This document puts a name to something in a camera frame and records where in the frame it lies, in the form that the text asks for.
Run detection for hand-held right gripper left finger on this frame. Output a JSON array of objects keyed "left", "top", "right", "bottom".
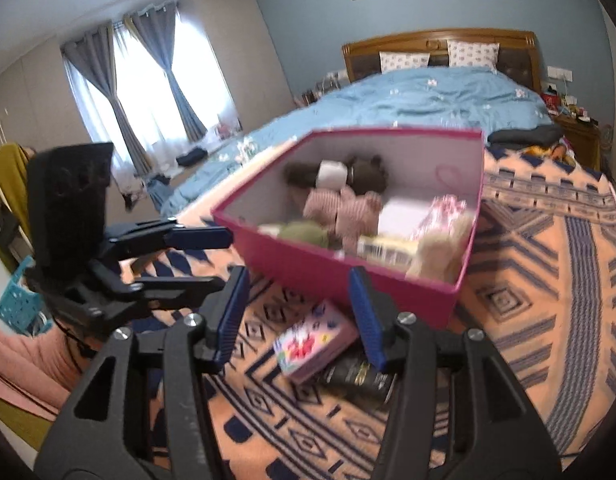
[{"left": 35, "top": 266, "right": 251, "bottom": 480}]

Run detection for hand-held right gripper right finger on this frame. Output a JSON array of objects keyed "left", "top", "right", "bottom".
[{"left": 349, "top": 266, "right": 562, "bottom": 480}]

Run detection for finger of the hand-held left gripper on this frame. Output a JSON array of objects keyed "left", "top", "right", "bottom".
[
  {"left": 90, "top": 259, "right": 227, "bottom": 312},
  {"left": 102, "top": 217, "right": 235, "bottom": 262}
]

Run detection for colourful small box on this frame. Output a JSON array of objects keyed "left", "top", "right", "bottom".
[{"left": 273, "top": 300, "right": 361, "bottom": 386}]

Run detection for black packet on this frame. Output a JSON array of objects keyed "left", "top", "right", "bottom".
[{"left": 320, "top": 347, "right": 399, "bottom": 406}]

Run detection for pink storage box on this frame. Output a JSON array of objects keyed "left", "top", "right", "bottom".
[{"left": 210, "top": 127, "right": 486, "bottom": 328}]

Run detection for yellow and white box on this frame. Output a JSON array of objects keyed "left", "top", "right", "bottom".
[{"left": 357, "top": 235, "right": 425, "bottom": 267}]

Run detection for cream plush toy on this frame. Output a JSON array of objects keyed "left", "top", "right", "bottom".
[{"left": 407, "top": 211, "right": 477, "bottom": 282}]

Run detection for green frog plush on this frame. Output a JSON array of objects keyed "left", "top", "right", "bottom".
[{"left": 277, "top": 220, "right": 335, "bottom": 249}]

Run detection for brown teddy bear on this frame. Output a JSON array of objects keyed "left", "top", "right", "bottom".
[{"left": 303, "top": 187, "right": 385, "bottom": 252}]

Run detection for pink patterned packet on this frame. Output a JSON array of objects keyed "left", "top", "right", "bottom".
[{"left": 410, "top": 195, "right": 470, "bottom": 241}]

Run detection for dark brown bear plush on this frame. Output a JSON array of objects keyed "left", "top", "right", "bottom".
[{"left": 283, "top": 154, "right": 389, "bottom": 197}]

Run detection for person's left forearm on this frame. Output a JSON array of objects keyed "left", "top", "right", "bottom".
[{"left": 0, "top": 322, "right": 84, "bottom": 417}]

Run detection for olive hanging garment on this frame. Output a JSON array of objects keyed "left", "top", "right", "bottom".
[{"left": 0, "top": 142, "right": 32, "bottom": 272}]

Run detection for black bag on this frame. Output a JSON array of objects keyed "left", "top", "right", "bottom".
[{"left": 0, "top": 204, "right": 19, "bottom": 247}]

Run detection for clothes pile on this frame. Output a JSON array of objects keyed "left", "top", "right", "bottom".
[{"left": 120, "top": 172, "right": 172, "bottom": 212}]

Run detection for dark folded cloth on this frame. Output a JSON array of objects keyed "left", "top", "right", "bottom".
[{"left": 177, "top": 147, "right": 209, "bottom": 167}]

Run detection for blue plastic basket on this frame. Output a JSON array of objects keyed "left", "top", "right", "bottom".
[{"left": 0, "top": 255, "right": 54, "bottom": 337}]

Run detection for grey curtain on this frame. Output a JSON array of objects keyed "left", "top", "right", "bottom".
[
  {"left": 62, "top": 20, "right": 153, "bottom": 177},
  {"left": 125, "top": 0, "right": 209, "bottom": 144}
]

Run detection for orange patterned blanket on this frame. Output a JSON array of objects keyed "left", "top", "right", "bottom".
[{"left": 132, "top": 132, "right": 616, "bottom": 480}]

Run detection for cluttered bedside table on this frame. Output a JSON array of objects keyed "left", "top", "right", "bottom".
[{"left": 300, "top": 72, "right": 349, "bottom": 107}]

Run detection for olive yellow cloth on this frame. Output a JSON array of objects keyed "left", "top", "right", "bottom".
[{"left": 0, "top": 389, "right": 54, "bottom": 452}]

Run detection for blue floral duvet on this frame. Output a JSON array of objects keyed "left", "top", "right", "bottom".
[{"left": 160, "top": 67, "right": 555, "bottom": 216}]

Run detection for dark folded clothes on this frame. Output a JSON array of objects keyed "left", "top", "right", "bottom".
[{"left": 488, "top": 124, "right": 565, "bottom": 149}]

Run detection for orange cloth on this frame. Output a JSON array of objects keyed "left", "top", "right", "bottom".
[{"left": 525, "top": 141, "right": 575, "bottom": 164}]

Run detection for white patterned pillow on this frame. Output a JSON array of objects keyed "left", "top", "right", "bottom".
[
  {"left": 379, "top": 51, "right": 431, "bottom": 74},
  {"left": 447, "top": 40, "right": 501, "bottom": 68}
]

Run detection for wooden nightstand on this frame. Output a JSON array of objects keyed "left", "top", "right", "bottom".
[{"left": 553, "top": 111, "right": 602, "bottom": 171}]

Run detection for wooden bed headboard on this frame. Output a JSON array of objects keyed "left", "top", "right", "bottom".
[{"left": 342, "top": 29, "right": 543, "bottom": 93}]

